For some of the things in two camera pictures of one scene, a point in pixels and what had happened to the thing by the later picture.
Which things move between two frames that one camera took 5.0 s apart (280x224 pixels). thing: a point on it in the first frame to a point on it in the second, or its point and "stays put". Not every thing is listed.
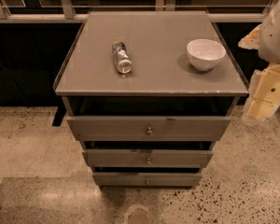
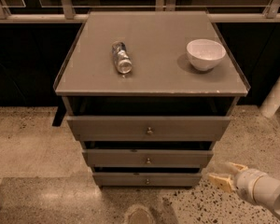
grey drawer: x=148 y=158 stays put
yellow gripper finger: x=251 y=41 to x=245 y=181
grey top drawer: x=105 y=128 stays put
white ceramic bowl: x=205 y=54 stays put
